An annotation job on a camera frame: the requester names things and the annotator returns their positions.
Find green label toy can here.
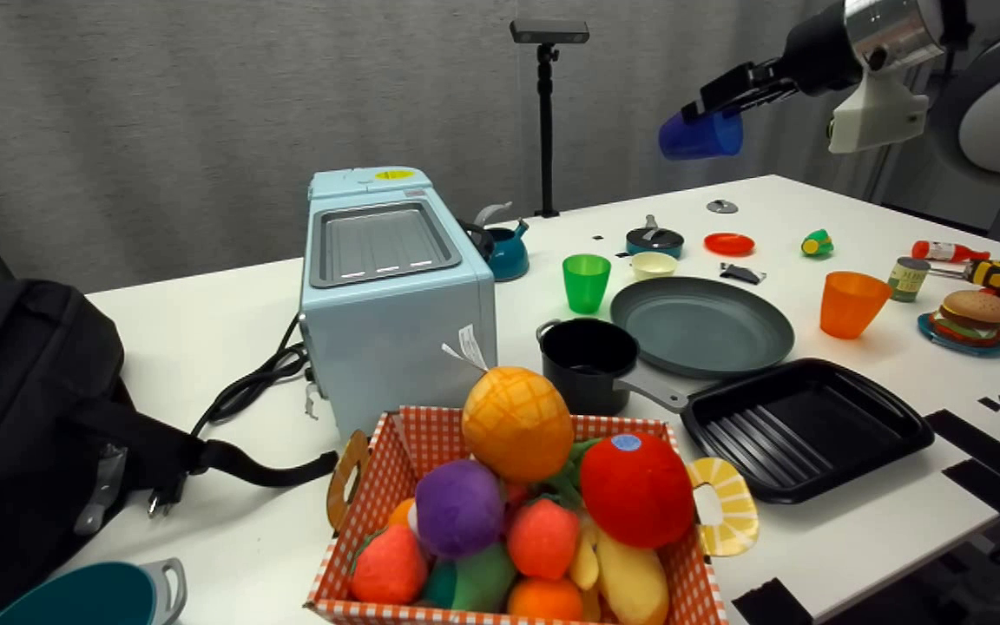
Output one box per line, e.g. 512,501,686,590
885,252,933,304

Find grey round plate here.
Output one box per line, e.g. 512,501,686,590
607,275,799,385

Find orange plastic cup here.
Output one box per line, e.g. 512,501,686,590
815,267,896,342

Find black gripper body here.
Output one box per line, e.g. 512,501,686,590
774,2,865,96

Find green plastic cup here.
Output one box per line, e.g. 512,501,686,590
560,248,614,316

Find cream small bowl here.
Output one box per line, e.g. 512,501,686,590
629,248,681,281

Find black camera stand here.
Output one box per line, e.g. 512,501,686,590
506,18,593,223

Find orange checked fruit basket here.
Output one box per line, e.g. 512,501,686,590
304,400,732,625

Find red toy ketchup bottle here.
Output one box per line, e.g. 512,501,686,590
911,235,995,275

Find green and yellow toy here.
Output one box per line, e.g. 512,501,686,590
799,226,837,265

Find small yellow plush piece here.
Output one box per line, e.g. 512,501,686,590
567,526,606,595

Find teal pot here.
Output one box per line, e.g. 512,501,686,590
0,554,190,625

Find green plush vegetable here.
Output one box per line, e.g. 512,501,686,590
425,542,519,613

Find red round plastic disc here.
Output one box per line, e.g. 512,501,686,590
701,230,758,261

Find blue plastic cup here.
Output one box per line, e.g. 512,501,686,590
657,108,748,163

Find small orange plush citrus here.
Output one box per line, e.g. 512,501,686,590
506,575,586,625

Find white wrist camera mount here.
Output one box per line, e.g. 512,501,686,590
826,68,933,157

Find black toaster power cord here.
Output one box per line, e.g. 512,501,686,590
145,310,318,518

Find light blue toaster oven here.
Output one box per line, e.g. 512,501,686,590
299,163,501,444

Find toy burger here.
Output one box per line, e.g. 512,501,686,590
926,283,1000,346

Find black foil piece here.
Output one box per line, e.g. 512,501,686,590
716,261,770,287

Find light grey curtain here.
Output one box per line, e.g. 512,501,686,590
0,0,862,292

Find small orange plush piece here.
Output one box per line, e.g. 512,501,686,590
384,496,425,534

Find red plush tomato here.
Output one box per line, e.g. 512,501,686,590
578,431,697,553

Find purple plush fruit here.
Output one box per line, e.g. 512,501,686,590
414,457,512,563

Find large black tape patch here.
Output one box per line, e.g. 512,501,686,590
923,407,1000,518

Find yellow plush potato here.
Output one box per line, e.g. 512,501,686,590
593,532,673,625

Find black pot with handle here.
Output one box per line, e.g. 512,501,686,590
535,316,701,421

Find black grill tray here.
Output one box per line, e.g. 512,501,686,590
676,355,938,505

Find red orange plush fruit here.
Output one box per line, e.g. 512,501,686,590
506,496,586,584
348,523,430,607

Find teal small plate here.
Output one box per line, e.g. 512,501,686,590
913,310,1000,362

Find yellow toy pineapple slice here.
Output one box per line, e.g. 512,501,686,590
689,453,764,563

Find black backpack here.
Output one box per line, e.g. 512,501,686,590
0,275,340,625

